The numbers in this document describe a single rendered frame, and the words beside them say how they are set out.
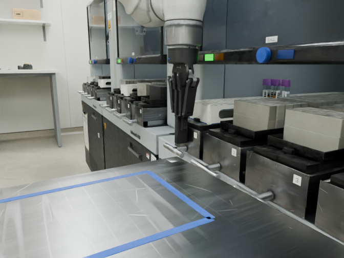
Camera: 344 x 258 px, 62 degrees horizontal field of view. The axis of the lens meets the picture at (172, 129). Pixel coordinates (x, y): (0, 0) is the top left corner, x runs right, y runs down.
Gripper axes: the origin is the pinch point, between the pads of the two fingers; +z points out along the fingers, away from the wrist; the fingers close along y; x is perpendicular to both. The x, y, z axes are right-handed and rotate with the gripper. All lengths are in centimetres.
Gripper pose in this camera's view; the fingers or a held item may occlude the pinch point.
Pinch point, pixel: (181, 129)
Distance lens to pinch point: 73.1
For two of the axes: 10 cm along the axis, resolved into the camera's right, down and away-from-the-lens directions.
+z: -0.1, 9.8, 2.1
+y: -4.3, -2.0, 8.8
